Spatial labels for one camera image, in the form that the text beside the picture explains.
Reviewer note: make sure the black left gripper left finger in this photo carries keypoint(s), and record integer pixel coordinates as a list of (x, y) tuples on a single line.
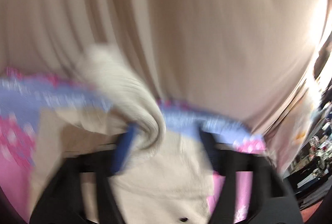
[(62, 199)]

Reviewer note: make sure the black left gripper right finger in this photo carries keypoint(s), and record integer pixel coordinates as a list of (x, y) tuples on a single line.
[(269, 199)]

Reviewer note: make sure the cream knitted small sweater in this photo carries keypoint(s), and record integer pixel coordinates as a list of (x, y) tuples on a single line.
[(165, 173)]

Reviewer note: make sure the cluttered background shelf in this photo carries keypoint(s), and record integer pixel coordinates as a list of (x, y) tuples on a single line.
[(309, 175)]

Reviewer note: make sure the white floral pillow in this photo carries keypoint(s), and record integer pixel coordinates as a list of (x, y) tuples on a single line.
[(285, 138)]

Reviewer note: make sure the pink blue floral bedsheet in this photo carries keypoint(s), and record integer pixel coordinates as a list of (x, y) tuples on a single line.
[(24, 96)]

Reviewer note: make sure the beige curtain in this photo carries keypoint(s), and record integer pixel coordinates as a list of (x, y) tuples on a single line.
[(245, 59)]

